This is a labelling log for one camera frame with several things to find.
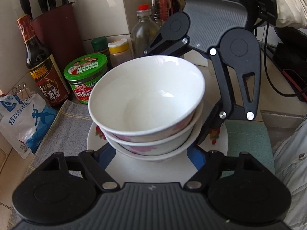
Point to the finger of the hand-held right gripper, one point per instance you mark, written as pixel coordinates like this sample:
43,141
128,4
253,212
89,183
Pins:
227,100
163,46

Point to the white and blue salt bag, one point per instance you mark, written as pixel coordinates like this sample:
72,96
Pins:
21,124

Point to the dark vinegar bottle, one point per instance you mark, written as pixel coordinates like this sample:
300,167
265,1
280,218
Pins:
45,76

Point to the clear bottle with red cap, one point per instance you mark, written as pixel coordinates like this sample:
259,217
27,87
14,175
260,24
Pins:
144,33

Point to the dark red knife block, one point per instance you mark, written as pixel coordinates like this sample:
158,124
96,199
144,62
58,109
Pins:
62,36

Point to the clear plastic oil bottle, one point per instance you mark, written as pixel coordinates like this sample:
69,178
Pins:
159,4

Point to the white floral bowl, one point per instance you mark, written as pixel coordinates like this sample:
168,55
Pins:
144,95
165,145
153,157

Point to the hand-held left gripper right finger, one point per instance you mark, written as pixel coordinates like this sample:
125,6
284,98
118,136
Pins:
199,159

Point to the black appliance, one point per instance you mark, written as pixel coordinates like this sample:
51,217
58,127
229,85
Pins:
292,57

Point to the green-capped spice jar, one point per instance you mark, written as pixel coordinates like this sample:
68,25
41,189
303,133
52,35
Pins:
100,46

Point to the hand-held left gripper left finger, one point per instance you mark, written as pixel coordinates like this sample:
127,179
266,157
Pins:
105,158

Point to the white plate with fruit print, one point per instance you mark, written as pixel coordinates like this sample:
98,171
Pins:
148,171

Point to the grey and teal checked towel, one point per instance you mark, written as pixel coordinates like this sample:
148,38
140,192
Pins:
72,119

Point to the green-lidded sauce jar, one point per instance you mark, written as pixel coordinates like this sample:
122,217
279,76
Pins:
84,76

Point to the person's white jacket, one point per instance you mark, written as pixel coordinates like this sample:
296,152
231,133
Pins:
292,172

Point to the yellow-capped spice jar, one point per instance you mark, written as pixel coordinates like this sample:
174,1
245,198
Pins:
120,52

